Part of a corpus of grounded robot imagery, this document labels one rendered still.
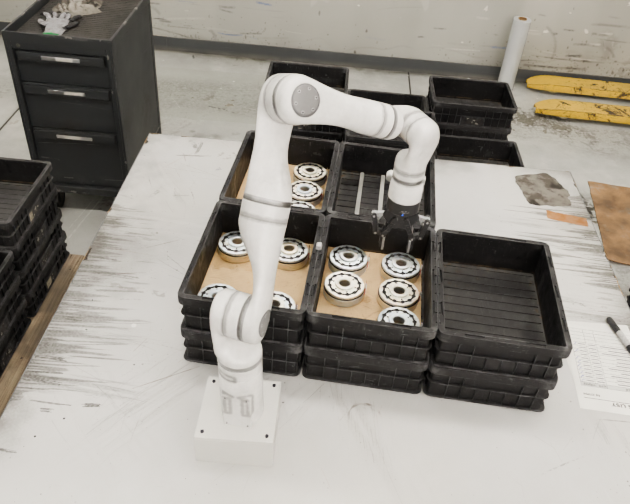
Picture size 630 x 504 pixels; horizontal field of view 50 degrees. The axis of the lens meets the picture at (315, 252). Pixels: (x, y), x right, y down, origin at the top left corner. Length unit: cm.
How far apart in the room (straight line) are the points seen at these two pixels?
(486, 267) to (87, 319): 108
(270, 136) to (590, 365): 108
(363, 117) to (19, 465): 102
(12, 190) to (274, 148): 169
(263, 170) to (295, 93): 15
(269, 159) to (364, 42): 375
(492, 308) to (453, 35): 340
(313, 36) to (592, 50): 194
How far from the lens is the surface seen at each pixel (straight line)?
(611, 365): 196
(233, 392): 141
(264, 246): 124
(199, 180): 236
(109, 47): 295
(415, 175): 147
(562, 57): 520
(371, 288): 176
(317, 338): 158
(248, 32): 500
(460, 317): 173
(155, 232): 213
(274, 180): 124
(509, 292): 185
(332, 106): 126
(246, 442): 148
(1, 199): 277
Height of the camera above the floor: 199
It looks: 39 degrees down
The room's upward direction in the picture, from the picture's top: 5 degrees clockwise
